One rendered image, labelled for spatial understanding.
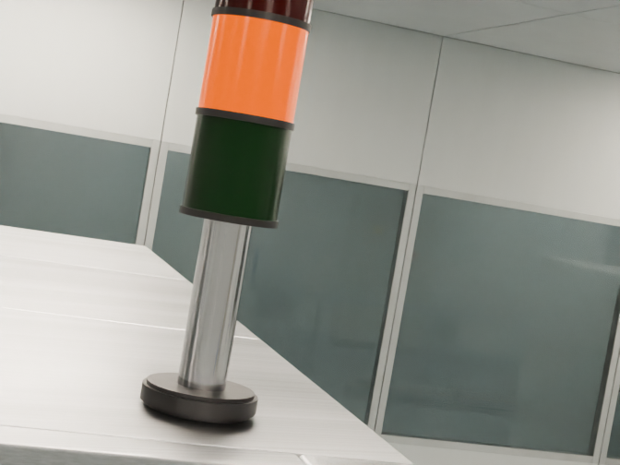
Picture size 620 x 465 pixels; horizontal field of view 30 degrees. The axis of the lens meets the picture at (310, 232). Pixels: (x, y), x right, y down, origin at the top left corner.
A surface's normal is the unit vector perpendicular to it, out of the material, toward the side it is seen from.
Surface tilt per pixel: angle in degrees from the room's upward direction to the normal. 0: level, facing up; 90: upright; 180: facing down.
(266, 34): 90
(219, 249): 90
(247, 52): 90
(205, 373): 90
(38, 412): 0
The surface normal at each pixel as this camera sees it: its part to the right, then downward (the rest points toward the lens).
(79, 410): 0.17, -0.98
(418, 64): 0.27, 0.10
